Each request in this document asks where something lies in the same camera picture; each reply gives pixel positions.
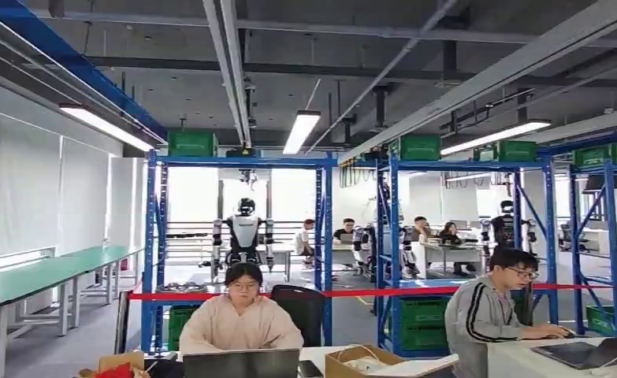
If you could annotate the background seated person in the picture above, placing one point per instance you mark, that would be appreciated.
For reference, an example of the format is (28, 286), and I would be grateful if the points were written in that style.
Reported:
(450, 235)
(344, 232)
(422, 229)
(304, 240)

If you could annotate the white paper sheet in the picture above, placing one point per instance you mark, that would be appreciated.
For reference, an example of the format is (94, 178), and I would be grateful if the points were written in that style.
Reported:
(418, 365)

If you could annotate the person in grey striped jacket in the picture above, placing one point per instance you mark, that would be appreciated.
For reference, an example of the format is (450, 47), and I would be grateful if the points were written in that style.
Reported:
(483, 318)

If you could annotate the open brown cardboard box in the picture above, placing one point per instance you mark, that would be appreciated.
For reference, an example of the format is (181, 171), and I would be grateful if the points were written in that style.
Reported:
(342, 368)

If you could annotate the dark open laptop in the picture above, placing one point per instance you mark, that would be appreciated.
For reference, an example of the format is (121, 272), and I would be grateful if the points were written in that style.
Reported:
(585, 352)
(240, 364)

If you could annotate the small brown cardboard box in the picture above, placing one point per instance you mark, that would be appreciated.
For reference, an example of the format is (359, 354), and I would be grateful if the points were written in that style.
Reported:
(125, 361)

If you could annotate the person in pale top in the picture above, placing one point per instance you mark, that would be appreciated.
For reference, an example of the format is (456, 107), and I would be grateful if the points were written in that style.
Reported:
(240, 321)

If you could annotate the white black humanoid robot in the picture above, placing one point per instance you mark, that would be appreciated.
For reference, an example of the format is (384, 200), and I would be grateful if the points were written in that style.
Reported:
(244, 232)
(363, 245)

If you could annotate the black phone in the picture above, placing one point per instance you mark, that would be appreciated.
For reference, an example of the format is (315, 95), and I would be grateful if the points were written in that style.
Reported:
(309, 369)

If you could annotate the long green workbench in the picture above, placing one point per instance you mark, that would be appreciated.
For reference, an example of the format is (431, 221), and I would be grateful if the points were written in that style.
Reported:
(26, 279)

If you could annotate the white background desk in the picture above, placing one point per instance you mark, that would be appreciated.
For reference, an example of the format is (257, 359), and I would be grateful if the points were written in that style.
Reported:
(454, 250)

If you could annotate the red barrier belt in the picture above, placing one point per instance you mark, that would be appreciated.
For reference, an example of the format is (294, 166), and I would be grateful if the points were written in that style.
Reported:
(391, 292)

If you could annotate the black barrier post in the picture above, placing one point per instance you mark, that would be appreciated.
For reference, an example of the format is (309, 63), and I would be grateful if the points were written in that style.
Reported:
(121, 323)

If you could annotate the blue steel shelf rack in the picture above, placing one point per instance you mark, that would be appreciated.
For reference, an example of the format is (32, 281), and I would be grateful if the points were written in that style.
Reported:
(328, 235)
(394, 235)
(611, 235)

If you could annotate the blue ceiling beam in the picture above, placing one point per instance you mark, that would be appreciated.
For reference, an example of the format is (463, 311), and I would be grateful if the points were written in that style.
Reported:
(78, 68)

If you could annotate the black office chair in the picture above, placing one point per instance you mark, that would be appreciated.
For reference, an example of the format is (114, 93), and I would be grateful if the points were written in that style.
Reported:
(300, 313)

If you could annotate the long ceiling light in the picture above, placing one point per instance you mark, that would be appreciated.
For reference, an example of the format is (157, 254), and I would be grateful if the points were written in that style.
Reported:
(104, 128)
(496, 136)
(302, 131)

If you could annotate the red cloth item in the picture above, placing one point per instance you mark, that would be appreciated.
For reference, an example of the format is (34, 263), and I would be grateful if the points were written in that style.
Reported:
(114, 372)

